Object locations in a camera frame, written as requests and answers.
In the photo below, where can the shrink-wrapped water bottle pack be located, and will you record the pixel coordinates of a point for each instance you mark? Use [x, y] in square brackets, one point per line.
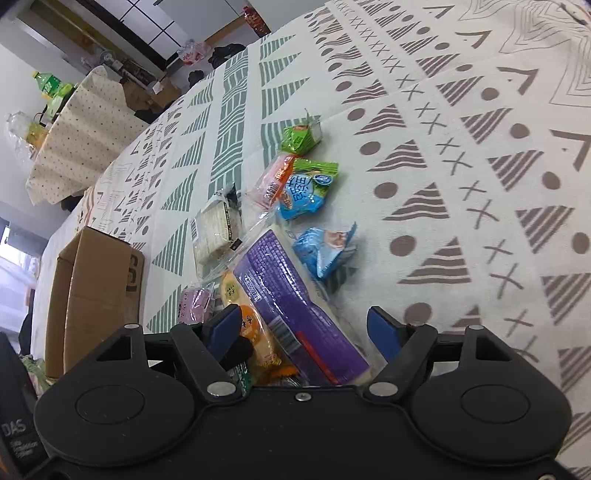
[194, 51]

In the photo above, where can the small green snack packet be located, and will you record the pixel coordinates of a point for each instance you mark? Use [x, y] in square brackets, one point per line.
[298, 138]

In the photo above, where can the green striped snack packet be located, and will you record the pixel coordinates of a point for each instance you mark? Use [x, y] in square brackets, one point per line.
[314, 168]

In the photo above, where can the green drink bottle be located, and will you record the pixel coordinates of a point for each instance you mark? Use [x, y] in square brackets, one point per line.
[51, 85]

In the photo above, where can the purple snack packet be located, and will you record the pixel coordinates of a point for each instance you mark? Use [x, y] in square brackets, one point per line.
[295, 304]

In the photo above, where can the clear plastic bag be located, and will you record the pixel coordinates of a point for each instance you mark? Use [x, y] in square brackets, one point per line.
[18, 134]

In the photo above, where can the round table with dotted cloth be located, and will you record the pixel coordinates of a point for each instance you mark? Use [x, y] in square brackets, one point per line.
[83, 134]

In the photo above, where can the brown storage carton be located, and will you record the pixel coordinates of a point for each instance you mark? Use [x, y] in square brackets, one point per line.
[152, 94]

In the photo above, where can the light blue snack packet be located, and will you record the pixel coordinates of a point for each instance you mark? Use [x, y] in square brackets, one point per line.
[323, 251]

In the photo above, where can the clear white cracker packet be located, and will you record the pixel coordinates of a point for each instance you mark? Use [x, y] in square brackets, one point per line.
[212, 228]

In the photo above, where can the red hanging decoration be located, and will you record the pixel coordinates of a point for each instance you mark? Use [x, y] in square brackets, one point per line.
[256, 21]

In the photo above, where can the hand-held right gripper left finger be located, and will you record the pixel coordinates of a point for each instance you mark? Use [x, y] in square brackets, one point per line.
[226, 330]

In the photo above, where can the black slipper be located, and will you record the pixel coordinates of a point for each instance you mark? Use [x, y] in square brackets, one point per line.
[196, 77]
[236, 50]
[218, 56]

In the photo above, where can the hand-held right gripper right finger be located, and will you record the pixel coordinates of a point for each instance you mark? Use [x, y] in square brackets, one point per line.
[383, 332]

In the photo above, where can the small pink snack packet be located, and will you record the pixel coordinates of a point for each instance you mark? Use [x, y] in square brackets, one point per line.
[196, 304]

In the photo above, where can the pink orange snack packet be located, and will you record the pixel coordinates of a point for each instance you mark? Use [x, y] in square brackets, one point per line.
[268, 184]

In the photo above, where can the cardboard box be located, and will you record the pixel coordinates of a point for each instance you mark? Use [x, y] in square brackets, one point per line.
[101, 286]

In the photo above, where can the patterned bed blanket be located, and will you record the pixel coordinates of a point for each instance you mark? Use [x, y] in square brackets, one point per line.
[461, 184]

